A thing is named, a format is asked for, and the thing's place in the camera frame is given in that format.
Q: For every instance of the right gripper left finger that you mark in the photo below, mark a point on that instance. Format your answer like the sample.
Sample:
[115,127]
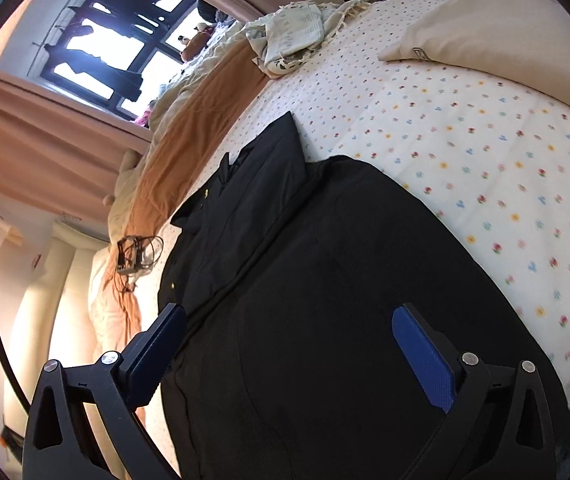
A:
[60,443]

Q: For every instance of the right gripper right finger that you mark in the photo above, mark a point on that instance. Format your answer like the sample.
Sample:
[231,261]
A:
[496,422]

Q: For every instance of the black shirt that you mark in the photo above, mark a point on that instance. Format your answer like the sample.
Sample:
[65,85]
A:
[289,272]

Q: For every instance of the hanging dark clothes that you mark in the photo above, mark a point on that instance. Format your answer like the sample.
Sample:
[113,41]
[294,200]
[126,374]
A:
[101,42]

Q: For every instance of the dotted white bed sheet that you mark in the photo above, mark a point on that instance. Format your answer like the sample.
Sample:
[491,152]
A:
[490,158]

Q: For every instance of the left pink curtain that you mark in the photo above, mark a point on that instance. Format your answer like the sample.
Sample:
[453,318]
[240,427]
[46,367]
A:
[59,155]

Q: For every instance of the orange brown blanket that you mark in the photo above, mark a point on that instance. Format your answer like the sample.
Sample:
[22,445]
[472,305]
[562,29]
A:
[115,311]

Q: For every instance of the beige pillow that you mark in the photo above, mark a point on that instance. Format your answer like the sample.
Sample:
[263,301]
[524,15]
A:
[526,41]

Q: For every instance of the brown plush toy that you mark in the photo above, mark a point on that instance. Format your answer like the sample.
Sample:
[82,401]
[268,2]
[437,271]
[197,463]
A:
[195,45]

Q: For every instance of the patterned white cloth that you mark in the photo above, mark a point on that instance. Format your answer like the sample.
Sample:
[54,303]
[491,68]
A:
[285,40]

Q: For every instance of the beige duvet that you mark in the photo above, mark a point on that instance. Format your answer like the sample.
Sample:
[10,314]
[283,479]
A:
[185,90]

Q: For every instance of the black window frame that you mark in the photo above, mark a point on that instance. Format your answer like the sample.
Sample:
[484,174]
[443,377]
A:
[159,63]

